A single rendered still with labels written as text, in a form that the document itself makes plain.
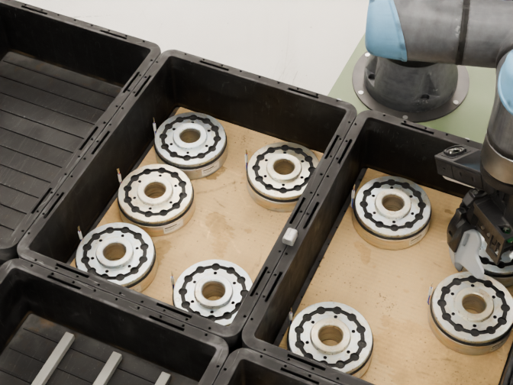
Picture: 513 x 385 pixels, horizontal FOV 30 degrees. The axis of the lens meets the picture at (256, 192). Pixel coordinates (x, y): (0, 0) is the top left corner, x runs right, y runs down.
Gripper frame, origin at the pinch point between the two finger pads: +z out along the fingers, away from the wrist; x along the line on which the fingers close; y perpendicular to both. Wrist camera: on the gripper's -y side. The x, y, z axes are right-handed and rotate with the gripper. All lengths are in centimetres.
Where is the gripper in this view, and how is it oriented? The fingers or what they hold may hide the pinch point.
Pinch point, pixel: (474, 251)
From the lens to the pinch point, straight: 127.2
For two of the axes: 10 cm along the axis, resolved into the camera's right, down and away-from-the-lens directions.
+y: 4.5, 6.9, -5.6
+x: 8.9, -3.6, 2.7
